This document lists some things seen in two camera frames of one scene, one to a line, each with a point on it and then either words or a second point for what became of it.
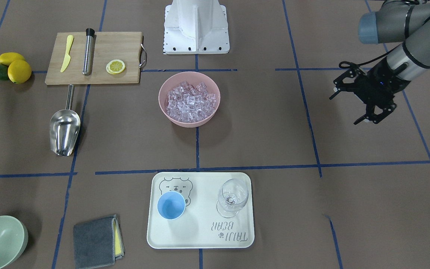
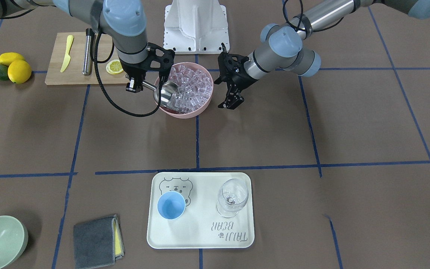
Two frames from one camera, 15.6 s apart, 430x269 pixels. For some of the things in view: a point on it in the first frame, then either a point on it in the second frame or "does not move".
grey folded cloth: x=94 y=242 does not move
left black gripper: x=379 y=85 to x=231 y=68
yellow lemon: x=19 y=71 does not move
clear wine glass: x=232 y=195 does not move
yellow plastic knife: x=67 y=58 does not move
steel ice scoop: x=64 y=127 to x=167 y=87
